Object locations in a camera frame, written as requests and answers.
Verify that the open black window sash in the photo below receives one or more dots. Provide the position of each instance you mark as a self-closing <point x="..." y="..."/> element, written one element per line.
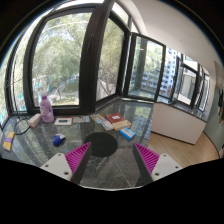
<point x="145" y="68"/>

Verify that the colourful small booklet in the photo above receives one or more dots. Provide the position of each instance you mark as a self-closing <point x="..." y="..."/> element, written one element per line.
<point x="107" y="125"/>

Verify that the tan cardboard box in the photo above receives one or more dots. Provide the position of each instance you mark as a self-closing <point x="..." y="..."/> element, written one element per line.
<point x="122" y="124"/>

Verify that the blue white tissue pack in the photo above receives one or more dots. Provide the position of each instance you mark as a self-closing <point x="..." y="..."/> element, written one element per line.
<point x="128" y="133"/>

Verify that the round black mouse pad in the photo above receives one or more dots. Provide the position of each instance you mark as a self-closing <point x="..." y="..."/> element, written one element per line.
<point x="103" y="144"/>

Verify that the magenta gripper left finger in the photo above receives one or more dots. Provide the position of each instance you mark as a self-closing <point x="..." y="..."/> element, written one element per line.
<point x="70" y="166"/>

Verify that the black window frame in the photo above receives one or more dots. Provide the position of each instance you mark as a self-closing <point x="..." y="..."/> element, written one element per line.
<point x="72" y="49"/>

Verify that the purple detergent bottle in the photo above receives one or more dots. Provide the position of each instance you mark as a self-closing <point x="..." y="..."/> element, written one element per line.
<point x="46" y="108"/>

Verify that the yellow white sponge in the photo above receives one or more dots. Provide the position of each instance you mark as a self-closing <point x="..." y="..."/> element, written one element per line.
<point x="7" y="145"/>

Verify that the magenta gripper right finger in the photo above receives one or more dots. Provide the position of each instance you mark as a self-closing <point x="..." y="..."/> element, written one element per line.
<point x="153" y="166"/>

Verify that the small pink white box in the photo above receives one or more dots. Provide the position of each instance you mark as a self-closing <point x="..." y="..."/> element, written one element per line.
<point x="34" y="120"/>

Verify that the grey paper sheet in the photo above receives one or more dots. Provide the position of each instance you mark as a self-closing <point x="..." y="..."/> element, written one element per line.
<point x="81" y="119"/>

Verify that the red book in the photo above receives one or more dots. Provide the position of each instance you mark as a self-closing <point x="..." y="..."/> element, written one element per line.
<point x="114" y="117"/>

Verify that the white framed card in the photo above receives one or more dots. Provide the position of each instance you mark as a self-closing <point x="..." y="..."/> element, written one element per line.
<point x="63" y="121"/>

